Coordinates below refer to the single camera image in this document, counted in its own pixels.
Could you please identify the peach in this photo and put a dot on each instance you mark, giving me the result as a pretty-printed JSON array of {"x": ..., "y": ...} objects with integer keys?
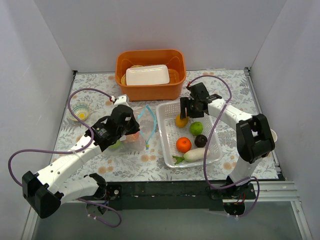
[{"x": 132, "y": 138}]

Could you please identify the orange tangerine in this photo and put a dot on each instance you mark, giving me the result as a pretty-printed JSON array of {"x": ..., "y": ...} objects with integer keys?
[{"x": 183, "y": 144}]

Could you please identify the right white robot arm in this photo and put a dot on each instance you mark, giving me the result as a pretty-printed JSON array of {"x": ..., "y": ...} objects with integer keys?
[{"x": 254, "y": 138}]

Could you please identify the white radish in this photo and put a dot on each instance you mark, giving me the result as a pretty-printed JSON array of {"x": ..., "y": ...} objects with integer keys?
[{"x": 190, "y": 156}]

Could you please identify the green lime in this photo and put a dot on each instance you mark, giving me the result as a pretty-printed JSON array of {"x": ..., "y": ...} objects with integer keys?
[{"x": 196, "y": 128}]

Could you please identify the clear zip top bag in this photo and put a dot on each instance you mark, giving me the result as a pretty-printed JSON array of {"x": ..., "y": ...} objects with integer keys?
[{"x": 139, "y": 141}]

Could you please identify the green apple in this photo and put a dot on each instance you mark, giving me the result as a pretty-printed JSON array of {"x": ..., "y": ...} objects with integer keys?
[{"x": 116, "y": 145}]

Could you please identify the yellow mango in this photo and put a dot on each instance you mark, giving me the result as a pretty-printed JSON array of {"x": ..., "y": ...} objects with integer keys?
[{"x": 181, "y": 122}]

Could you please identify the floral table mat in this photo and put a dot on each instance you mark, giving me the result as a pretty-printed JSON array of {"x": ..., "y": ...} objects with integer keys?
[{"x": 149, "y": 165}]

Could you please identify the dark purple mangosteen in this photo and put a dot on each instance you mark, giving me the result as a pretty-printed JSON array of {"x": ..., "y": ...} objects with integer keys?
[{"x": 200, "y": 141}]

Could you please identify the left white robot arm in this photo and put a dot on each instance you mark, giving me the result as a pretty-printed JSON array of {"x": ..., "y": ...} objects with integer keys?
[{"x": 48, "y": 189}]

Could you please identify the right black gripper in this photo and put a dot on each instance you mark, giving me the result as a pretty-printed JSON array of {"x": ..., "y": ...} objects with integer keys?
[{"x": 188, "y": 105}]

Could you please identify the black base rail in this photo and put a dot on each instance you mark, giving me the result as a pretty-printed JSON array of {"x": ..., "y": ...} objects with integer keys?
[{"x": 162, "y": 195}]

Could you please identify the orange plastic tub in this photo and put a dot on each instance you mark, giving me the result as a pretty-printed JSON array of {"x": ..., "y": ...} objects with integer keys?
[{"x": 172, "y": 58}]

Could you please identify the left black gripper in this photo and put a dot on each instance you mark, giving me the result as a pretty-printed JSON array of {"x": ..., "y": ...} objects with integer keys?
[{"x": 131, "y": 125}]

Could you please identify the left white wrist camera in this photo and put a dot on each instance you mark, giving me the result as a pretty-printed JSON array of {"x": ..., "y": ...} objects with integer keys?
[{"x": 121, "y": 100}]

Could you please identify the white plastic basket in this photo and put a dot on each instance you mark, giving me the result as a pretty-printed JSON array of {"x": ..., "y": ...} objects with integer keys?
[{"x": 169, "y": 132}]

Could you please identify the white rectangular dish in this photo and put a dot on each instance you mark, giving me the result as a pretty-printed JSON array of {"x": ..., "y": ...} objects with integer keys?
[{"x": 148, "y": 75}]

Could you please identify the yellow plate in tub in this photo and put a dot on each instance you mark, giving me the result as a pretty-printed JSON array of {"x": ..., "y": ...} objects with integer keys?
[{"x": 123, "y": 78}]

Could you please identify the white cup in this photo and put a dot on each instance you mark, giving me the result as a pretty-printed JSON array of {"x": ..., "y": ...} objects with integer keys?
[{"x": 274, "y": 135}]

